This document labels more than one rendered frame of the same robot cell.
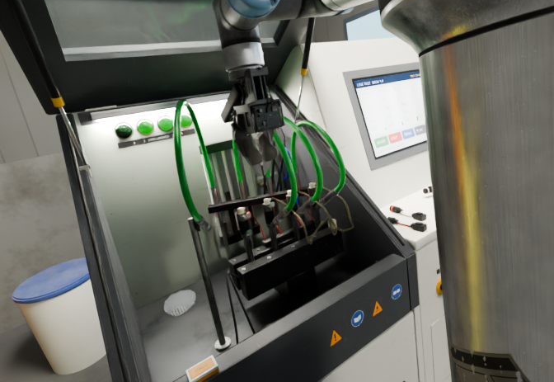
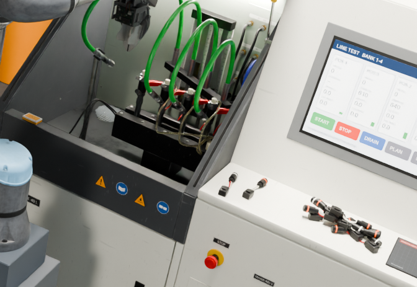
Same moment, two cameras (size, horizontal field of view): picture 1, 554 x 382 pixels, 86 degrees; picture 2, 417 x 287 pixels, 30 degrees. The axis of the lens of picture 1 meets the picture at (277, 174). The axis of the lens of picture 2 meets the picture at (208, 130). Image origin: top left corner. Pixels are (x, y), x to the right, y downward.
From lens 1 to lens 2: 1.90 m
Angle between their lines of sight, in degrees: 47
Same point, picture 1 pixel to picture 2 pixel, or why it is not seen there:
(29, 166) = not seen: outside the picture
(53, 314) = not seen: hidden behind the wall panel
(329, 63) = (318, 4)
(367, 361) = (118, 227)
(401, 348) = (151, 256)
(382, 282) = (152, 187)
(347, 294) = (120, 164)
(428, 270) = (204, 227)
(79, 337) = not seen: hidden behind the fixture
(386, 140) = (330, 124)
